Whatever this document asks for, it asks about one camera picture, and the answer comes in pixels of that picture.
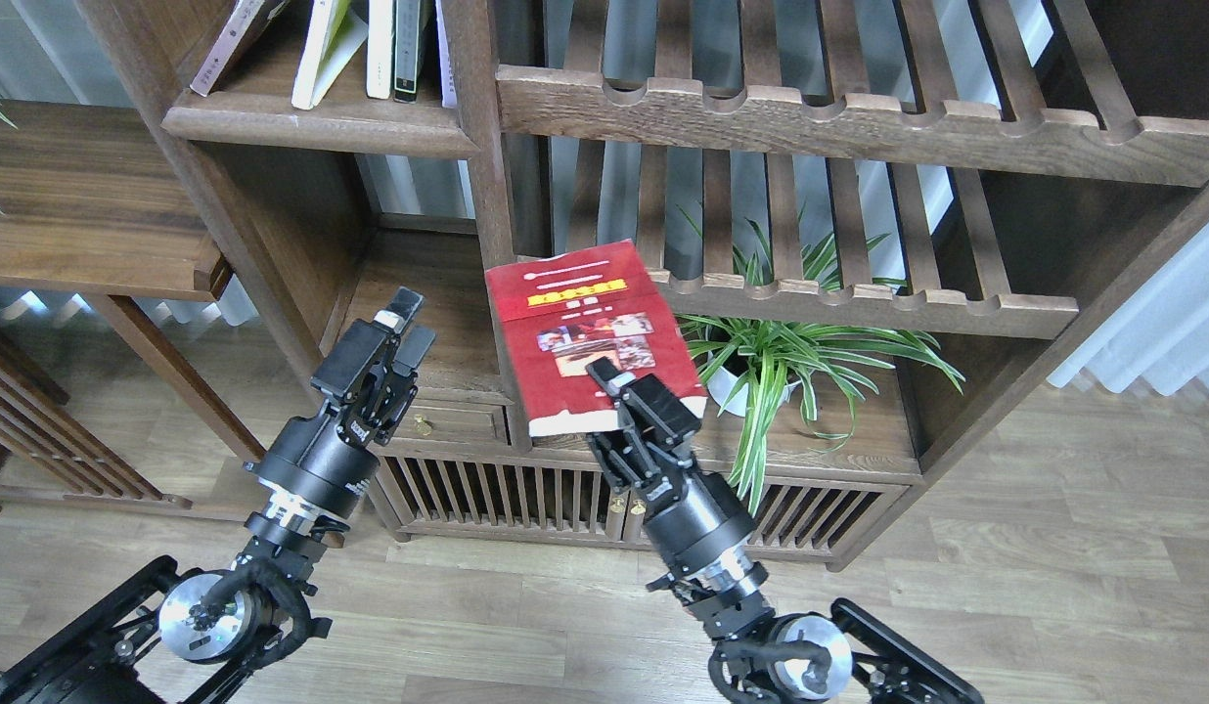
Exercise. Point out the white upright book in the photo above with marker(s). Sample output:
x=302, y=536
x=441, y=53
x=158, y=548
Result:
x=380, y=49

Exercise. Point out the wooden side table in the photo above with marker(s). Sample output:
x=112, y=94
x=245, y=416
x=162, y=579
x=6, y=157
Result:
x=90, y=208

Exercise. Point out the white book behind post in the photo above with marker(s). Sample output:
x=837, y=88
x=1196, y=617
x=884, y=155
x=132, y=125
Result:
x=446, y=72

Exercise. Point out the wooden slatted rack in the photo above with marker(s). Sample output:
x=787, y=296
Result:
x=36, y=426

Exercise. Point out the yellow green cover book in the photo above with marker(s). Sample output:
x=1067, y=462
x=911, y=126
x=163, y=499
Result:
x=334, y=34

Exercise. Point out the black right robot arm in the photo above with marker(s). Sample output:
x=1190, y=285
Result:
x=759, y=656

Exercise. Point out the dark maroon cover book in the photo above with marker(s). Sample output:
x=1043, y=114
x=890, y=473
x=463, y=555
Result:
x=241, y=30

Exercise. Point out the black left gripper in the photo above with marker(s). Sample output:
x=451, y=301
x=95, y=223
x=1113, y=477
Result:
x=321, y=467

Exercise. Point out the white curtain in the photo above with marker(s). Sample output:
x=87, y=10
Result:
x=1159, y=336

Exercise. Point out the red cover book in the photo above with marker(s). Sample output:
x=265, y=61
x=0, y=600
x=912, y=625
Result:
x=560, y=314

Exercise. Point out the dark green upright book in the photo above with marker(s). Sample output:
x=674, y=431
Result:
x=410, y=21

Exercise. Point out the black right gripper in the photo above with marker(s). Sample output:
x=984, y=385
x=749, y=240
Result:
x=694, y=520

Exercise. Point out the dark wooden bookshelf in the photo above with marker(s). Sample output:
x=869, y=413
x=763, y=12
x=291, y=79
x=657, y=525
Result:
x=868, y=163

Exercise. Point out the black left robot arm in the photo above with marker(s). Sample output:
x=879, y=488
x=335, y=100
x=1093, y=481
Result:
x=247, y=617

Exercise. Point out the green spider plant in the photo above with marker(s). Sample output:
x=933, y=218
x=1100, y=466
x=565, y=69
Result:
x=836, y=352

